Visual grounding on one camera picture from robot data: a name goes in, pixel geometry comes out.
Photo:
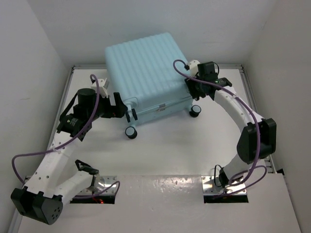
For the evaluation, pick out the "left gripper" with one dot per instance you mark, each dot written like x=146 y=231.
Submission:
x=116 y=111

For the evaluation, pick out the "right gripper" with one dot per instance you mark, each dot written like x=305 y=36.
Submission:
x=194 y=92

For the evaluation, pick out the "light blue suitcase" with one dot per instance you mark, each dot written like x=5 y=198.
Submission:
x=143 y=72

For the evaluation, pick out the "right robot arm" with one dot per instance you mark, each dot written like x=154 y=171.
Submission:
x=258 y=134

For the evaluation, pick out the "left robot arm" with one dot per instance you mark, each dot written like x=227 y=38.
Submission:
x=42 y=198

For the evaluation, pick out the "lid lower wheel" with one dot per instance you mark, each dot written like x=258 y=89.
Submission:
x=131 y=115

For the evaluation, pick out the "rear left suitcase wheel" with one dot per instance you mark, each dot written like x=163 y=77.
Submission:
x=195 y=111

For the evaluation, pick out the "suitcase wheel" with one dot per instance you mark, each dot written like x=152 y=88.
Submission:
x=195 y=111
x=131 y=132

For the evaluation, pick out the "front left suitcase wheel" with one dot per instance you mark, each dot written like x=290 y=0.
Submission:
x=131 y=132

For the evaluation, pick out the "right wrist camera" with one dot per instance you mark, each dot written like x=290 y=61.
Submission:
x=192 y=67

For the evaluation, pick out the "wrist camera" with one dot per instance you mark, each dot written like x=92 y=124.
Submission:
x=103 y=86
x=192 y=67

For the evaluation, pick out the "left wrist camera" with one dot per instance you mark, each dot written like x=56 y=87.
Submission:
x=103 y=86

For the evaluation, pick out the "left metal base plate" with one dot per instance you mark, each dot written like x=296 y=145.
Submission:
x=103 y=186

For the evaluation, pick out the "metal base plate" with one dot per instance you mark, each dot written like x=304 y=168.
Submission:
x=211 y=189
x=103 y=186

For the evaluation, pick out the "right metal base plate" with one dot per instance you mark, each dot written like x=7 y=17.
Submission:
x=211 y=189

